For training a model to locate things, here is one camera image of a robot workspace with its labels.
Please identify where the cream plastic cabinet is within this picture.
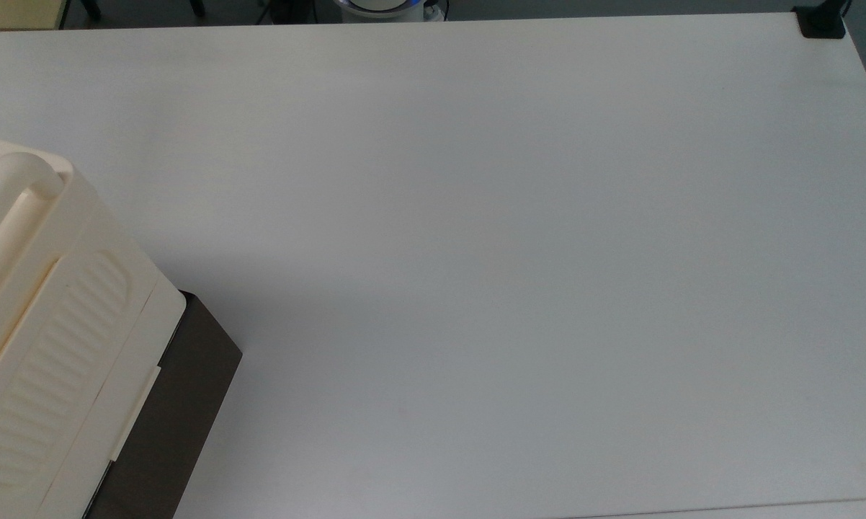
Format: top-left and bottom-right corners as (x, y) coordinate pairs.
(0, 133), (188, 519)

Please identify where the black table clamp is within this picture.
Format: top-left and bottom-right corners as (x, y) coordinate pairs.
(793, 0), (850, 40)

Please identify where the yellow wooden furniture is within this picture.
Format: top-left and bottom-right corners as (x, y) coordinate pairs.
(0, 0), (71, 31)

